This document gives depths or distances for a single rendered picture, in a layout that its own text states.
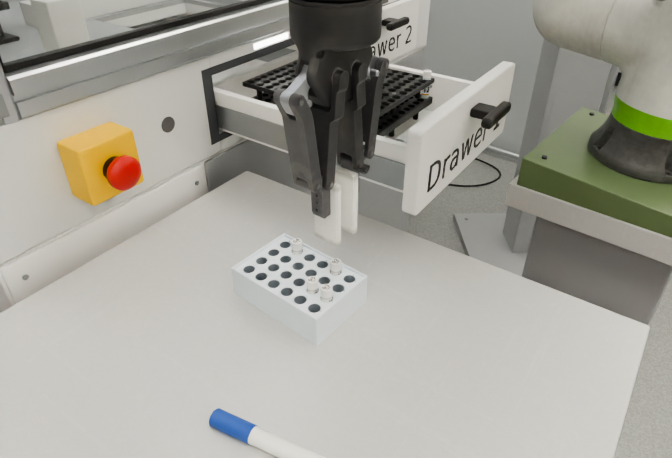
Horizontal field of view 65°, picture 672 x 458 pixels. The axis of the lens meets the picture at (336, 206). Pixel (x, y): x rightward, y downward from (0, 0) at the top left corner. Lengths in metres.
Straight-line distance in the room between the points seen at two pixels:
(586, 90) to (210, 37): 1.18
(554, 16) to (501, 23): 1.60
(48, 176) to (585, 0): 0.72
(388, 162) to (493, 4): 1.88
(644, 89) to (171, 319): 0.66
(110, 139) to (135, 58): 0.11
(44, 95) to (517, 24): 2.05
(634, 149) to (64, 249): 0.76
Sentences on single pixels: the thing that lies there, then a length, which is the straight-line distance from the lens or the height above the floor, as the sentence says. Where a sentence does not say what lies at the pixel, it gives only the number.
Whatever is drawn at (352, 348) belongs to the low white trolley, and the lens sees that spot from 0.55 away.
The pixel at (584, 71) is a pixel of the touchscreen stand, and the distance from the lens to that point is 1.66.
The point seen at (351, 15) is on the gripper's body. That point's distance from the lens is 0.42.
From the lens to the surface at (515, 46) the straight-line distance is 2.45.
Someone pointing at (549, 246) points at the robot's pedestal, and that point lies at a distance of 0.92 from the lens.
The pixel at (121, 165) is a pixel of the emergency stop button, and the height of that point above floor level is 0.89.
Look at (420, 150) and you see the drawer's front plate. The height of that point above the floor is 0.91.
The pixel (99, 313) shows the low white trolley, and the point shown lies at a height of 0.76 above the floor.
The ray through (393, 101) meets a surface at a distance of 0.73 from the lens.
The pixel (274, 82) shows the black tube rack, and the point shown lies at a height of 0.90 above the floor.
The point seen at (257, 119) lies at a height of 0.87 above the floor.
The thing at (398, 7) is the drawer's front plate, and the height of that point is 0.92.
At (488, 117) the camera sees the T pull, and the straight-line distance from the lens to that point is 0.67.
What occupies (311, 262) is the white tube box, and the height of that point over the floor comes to 0.80.
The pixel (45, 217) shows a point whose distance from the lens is 0.69.
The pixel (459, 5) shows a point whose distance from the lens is 2.53.
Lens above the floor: 1.17
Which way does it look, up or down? 33 degrees down
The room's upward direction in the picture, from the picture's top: straight up
